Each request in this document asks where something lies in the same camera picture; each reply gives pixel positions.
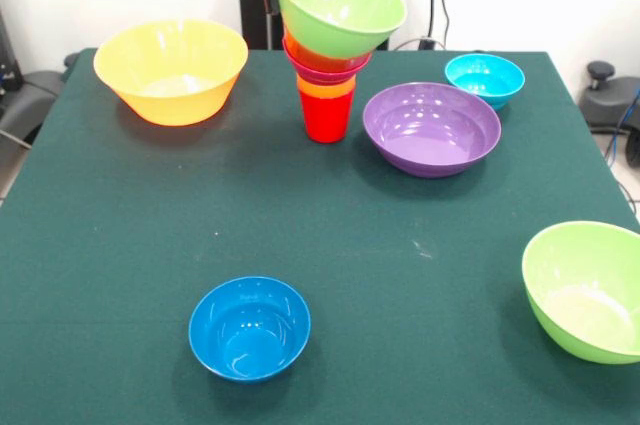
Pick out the black pedestal foot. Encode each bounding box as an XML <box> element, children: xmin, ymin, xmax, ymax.
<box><xmin>579</xmin><ymin>60</ymin><xmax>640</xmax><ymax>169</ymax></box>
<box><xmin>0</xmin><ymin>52</ymin><xmax>81</xmax><ymax>146</ymax></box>

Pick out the large orange plastic bowl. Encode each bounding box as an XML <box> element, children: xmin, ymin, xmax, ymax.
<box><xmin>93</xmin><ymin>18</ymin><xmax>249</xmax><ymax>127</ymax></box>

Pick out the purple plastic bowl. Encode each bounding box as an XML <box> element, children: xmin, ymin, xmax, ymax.
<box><xmin>362</xmin><ymin>82</ymin><xmax>503</xmax><ymax>179</ymax></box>

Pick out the blue plastic bowl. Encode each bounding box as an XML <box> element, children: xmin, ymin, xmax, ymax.
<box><xmin>187</xmin><ymin>275</ymin><xmax>312</xmax><ymax>385</ymax></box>

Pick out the green plastic bowl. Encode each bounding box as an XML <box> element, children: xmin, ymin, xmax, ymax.
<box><xmin>521</xmin><ymin>220</ymin><xmax>640</xmax><ymax>366</ymax></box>
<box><xmin>274</xmin><ymin>0</ymin><xmax>409</xmax><ymax>60</ymax></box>

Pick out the dark green tablecloth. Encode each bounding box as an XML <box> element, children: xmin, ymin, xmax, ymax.
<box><xmin>0</xmin><ymin>48</ymin><xmax>640</xmax><ymax>425</ymax></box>

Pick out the cyan plastic bowl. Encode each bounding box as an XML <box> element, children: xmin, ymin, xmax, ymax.
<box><xmin>444</xmin><ymin>53</ymin><xmax>527</xmax><ymax>113</ymax></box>

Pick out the pink plastic bowl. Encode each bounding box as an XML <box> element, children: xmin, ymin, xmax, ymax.
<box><xmin>282</xmin><ymin>39</ymin><xmax>374</xmax><ymax>86</ymax></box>

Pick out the red-orange plastic bowl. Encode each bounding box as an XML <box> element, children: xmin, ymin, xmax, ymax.
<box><xmin>282</xmin><ymin>24</ymin><xmax>374</xmax><ymax>74</ymax></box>

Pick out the orange plastic cup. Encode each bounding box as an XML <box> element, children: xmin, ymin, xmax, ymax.
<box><xmin>295</xmin><ymin>73</ymin><xmax>358</xmax><ymax>101</ymax></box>

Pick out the red plastic cup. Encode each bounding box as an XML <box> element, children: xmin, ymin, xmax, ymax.
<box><xmin>298</xmin><ymin>92</ymin><xmax>356</xmax><ymax>145</ymax></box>

